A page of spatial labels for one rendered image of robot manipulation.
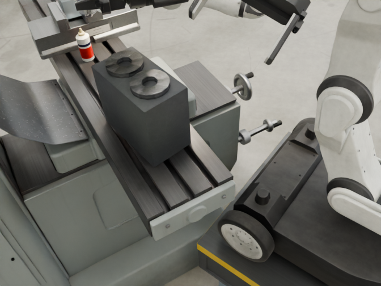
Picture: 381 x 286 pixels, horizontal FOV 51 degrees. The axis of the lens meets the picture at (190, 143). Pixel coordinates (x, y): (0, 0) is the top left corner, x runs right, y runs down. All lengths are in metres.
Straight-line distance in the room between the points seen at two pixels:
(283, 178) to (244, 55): 1.64
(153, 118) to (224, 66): 1.99
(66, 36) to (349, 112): 0.89
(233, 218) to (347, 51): 0.62
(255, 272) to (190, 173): 0.59
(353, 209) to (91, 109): 0.81
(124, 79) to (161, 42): 2.17
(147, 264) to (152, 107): 0.95
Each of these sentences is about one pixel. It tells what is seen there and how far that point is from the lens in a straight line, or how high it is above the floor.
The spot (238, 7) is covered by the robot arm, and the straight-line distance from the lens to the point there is 1.11.
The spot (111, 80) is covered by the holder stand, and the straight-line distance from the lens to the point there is 0.95.
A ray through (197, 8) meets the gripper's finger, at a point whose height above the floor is 1.47.
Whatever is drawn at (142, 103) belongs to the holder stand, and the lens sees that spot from 0.87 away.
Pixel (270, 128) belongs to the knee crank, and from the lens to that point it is 1.65.
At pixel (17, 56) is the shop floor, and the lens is 3.29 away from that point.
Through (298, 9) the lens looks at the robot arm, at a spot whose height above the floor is 1.47.
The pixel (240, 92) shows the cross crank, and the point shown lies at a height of 0.62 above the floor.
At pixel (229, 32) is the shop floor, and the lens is 3.18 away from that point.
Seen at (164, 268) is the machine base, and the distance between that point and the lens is 1.74.
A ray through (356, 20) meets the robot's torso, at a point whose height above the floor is 1.25.
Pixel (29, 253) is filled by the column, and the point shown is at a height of 0.55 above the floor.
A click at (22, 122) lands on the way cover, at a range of 1.20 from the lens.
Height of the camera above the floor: 1.71
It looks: 48 degrees down
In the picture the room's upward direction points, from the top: 4 degrees counter-clockwise
